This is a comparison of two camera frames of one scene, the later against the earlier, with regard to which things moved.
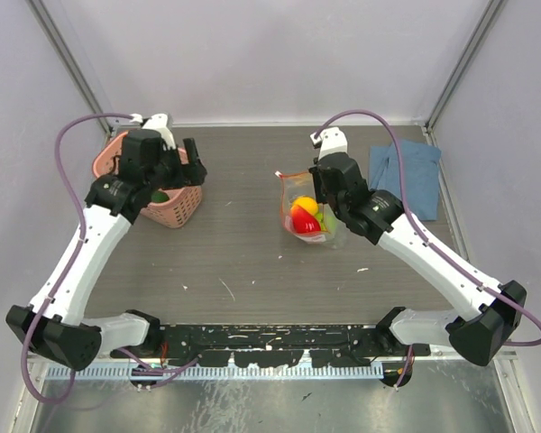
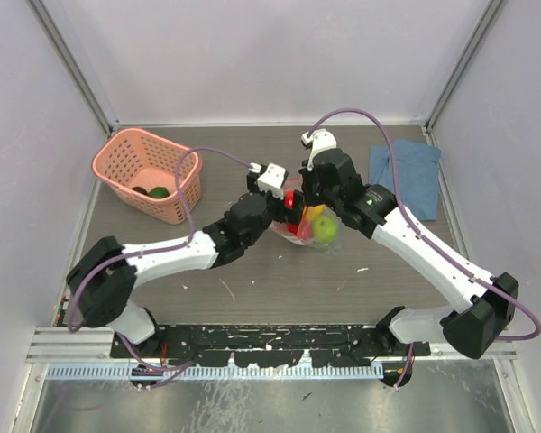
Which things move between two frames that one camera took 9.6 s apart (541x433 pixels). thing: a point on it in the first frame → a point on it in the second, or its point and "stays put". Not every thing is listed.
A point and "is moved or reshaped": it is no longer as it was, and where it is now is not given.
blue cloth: (420, 164) stays put
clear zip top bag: (303, 216) is moved or reshaped
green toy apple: (326, 223) is moved or reshaped
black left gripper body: (170, 172) → (276, 209)
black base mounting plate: (273, 345) stays put
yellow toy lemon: (307, 202) is moved or reshaped
